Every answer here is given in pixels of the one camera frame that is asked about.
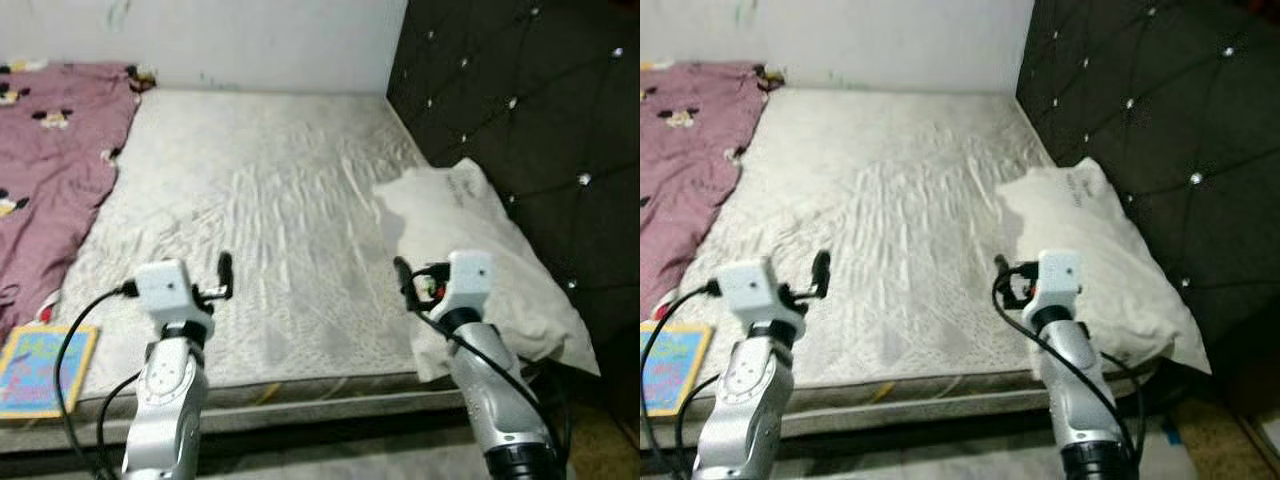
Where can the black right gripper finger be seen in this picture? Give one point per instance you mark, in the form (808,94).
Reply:
(1002,278)
(403,280)

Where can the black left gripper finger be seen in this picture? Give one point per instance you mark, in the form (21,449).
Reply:
(225,272)
(822,272)

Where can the white pillow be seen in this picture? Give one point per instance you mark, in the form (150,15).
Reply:
(1100,240)
(480,240)

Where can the colourful children's book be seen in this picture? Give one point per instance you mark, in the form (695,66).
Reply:
(40,370)
(680,365)

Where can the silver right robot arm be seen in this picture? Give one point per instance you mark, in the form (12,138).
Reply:
(1080,390)
(490,390)

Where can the white quilted mattress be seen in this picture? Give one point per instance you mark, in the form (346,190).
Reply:
(900,200)
(280,200)

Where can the pink mouse-print blanket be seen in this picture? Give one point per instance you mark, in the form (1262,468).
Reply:
(50,180)
(690,170)

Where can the black tufted headboard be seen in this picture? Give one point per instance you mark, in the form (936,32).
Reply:
(1150,80)
(520,80)

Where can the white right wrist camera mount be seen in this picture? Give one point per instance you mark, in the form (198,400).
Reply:
(1062,273)
(470,275)

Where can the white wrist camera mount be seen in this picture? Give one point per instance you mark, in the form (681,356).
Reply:
(745,288)
(1062,273)
(470,275)
(165,288)

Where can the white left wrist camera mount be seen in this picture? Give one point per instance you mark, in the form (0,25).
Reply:
(165,288)
(745,288)

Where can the dark bed frame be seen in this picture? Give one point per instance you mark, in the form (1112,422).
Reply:
(900,410)
(300,415)

